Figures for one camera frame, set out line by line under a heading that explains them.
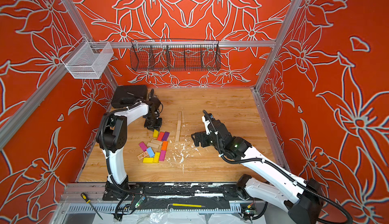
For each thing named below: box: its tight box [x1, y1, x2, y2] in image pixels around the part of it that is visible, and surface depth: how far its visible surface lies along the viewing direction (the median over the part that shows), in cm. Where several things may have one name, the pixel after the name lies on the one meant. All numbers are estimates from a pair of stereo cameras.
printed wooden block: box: [137, 151, 149, 161], surface depth 86 cm
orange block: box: [161, 140, 169, 151], surface depth 91 cm
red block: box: [157, 131, 165, 142], surface depth 94 cm
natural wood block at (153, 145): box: [146, 141, 160, 149], surface depth 90 cm
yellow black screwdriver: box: [80, 192, 104, 220], surface depth 73 cm
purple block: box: [162, 131, 170, 142], surface depth 94 cm
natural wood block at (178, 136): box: [175, 130, 181, 143], surface depth 94 cm
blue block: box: [146, 146, 155, 158], surface depth 87 cm
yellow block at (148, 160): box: [142, 157, 154, 164], surface depth 85 cm
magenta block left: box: [138, 141, 148, 152], surface depth 90 cm
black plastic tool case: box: [110, 84, 148, 109], surface depth 109 cm
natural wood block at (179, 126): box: [176, 120, 182, 133], surface depth 99 cm
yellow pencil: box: [172, 203, 206, 208], surface depth 71 cm
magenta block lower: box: [159, 150, 167, 162], surface depth 87 cm
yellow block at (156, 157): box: [152, 152, 161, 164], surface depth 85 cm
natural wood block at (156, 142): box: [150, 138, 164, 146], surface depth 92 cm
